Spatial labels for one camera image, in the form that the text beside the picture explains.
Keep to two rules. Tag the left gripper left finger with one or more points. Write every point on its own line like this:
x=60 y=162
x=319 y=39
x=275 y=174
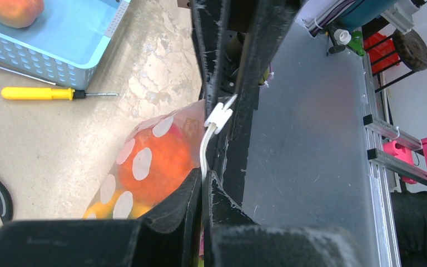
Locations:
x=167 y=235

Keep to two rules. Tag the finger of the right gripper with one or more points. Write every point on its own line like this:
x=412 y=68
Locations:
x=265 y=24
x=209 y=22

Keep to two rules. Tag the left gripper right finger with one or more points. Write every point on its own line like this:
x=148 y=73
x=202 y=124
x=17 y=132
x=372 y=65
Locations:
x=232 y=238

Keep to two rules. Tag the yellow bell pepper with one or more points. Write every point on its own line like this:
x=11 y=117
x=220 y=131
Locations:
x=121 y=205

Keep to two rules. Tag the orange small pumpkin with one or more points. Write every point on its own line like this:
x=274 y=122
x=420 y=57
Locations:
x=154 y=163

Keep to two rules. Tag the clear zip top bag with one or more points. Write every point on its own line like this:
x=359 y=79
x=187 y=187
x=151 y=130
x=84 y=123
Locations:
x=197 y=129

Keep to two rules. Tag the green white bottle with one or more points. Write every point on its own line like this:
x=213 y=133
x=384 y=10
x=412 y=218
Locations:
x=352 y=40

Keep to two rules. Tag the black cart wheel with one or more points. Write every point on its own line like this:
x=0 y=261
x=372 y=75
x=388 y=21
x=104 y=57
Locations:
x=411 y=49

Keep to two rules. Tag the blue plastic basket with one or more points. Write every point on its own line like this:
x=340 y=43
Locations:
x=65 y=43

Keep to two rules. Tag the peach fruit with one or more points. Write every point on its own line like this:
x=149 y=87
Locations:
x=20 y=13

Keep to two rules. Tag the aluminium frame rail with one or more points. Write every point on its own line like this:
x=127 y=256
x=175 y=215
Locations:
x=351 y=16

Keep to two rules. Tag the yellow handled screwdriver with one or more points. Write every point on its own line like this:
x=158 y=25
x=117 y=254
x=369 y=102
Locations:
x=40 y=93

